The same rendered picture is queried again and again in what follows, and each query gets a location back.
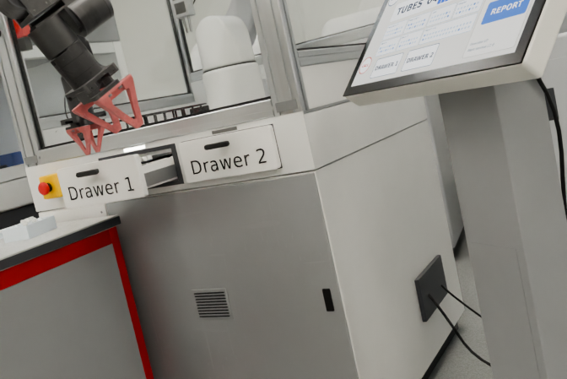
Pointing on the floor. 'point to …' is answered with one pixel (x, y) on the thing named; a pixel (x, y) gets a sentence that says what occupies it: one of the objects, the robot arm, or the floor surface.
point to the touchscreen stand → (512, 224)
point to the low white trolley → (69, 306)
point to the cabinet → (296, 269)
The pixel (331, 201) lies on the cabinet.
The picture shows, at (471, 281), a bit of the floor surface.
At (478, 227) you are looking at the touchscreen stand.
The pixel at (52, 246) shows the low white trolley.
